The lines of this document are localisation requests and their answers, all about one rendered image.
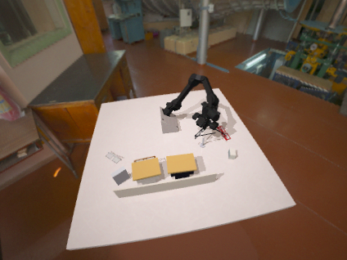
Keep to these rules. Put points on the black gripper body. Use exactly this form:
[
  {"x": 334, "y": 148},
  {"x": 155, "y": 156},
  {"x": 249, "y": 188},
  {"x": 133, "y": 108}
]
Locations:
[{"x": 213, "y": 125}]

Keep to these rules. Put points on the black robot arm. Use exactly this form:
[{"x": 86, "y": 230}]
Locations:
[{"x": 209, "y": 109}]

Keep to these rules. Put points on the tan flat block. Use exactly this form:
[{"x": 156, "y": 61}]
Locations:
[{"x": 146, "y": 171}]

